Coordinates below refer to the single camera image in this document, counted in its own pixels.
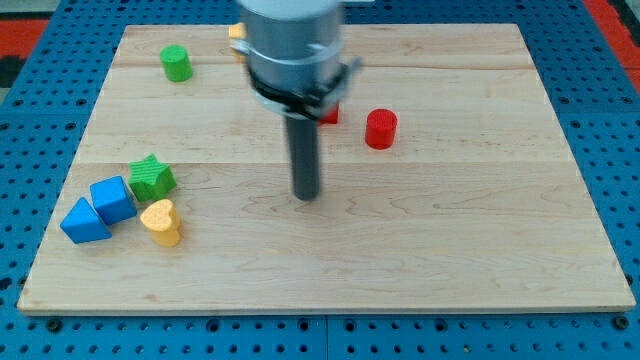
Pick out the red cylinder block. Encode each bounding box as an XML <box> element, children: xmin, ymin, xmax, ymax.
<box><xmin>365</xmin><ymin>108</ymin><xmax>398</xmax><ymax>150</ymax></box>

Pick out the red block behind arm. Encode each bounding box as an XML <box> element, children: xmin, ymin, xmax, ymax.
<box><xmin>319</xmin><ymin>103</ymin><xmax>340</xmax><ymax>125</ymax></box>

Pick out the blue triangle block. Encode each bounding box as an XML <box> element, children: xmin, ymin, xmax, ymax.
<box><xmin>60</xmin><ymin>197</ymin><xmax>112</xmax><ymax>244</ymax></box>

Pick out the green star block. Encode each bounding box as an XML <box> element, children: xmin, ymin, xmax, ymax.
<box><xmin>128</xmin><ymin>154</ymin><xmax>177</xmax><ymax>202</ymax></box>

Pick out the blue cube block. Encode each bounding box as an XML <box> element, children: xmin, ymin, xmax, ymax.
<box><xmin>89</xmin><ymin>176</ymin><xmax>137</xmax><ymax>225</ymax></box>

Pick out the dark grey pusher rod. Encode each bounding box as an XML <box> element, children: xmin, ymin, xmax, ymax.
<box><xmin>285</xmin><ymin>117</ymin><xmax>320</xmax><ymax>201</ymax></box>

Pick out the wooden board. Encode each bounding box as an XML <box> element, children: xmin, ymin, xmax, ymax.
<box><xmin>18</xmin><ymin>24</ymin><xmax>636</xmax><ymax>316</ymax></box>

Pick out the yellow heart block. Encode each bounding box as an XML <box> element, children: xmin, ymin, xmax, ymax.
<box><xmin>140</xmin><ymin>199</ymin><xmax>181</xmax><ymax>247</ymax></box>

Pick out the grey cylindrical robot arm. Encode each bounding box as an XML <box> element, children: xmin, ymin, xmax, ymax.
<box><xmin>231</xmin><ymin>0</ymin><xmax>362</xmax><ymax>120</ymax></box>

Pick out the yellow block behind arm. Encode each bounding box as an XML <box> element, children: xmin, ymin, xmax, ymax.
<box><xmin>228</xmin><ymin>22</ymin><xmax>246</xmax><ymax>62</ymax></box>

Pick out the green cylinder block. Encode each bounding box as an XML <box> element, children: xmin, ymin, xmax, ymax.
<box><xmin>160</xmin><ymin>44</ymin><xmax>193</xmax><ymax>82</ymax></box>

